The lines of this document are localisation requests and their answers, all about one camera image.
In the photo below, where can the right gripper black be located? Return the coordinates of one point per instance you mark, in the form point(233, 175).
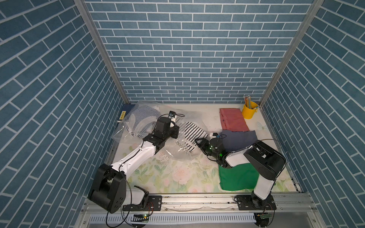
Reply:
point(203, 144)

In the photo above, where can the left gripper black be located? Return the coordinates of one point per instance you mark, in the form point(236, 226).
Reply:
point(175, 129)

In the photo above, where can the grey blue garment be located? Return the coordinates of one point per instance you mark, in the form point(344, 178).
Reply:
point(235, 141)

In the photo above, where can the clear vacuum bag with valve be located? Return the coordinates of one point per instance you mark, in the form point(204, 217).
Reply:
point(172, 149)

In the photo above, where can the striped black white garment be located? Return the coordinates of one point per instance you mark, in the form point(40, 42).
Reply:
point(189, 131)

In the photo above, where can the red garment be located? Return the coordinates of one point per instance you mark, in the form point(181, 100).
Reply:
point(232, 120)

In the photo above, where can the bright green garment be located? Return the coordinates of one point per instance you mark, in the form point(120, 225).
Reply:
point(238, 178)

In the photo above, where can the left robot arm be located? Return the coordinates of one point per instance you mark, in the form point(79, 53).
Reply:
point(110, 188)

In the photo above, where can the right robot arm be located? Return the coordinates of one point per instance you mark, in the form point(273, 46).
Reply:
point(268, 162)

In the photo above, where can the clear bag with striped clothes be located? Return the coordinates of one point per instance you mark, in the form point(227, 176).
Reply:
point(138, 122)

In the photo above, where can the dark blue book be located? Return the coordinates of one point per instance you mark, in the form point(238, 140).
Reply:
point(125, 112)

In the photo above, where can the yellow pencil cup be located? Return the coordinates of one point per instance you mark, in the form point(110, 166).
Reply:
point(249, 110)

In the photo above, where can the coloured pencils bundle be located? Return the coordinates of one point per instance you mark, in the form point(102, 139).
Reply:
point(247, 100)

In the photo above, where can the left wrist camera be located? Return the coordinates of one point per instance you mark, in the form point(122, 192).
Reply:
point(172, 115)

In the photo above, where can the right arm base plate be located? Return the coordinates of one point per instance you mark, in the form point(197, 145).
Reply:
point(251, 202)

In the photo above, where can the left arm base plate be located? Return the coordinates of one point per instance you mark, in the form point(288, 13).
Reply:
point(152, 202)

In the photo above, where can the aluminium rail frame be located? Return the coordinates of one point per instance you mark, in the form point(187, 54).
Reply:
point(203, 210)

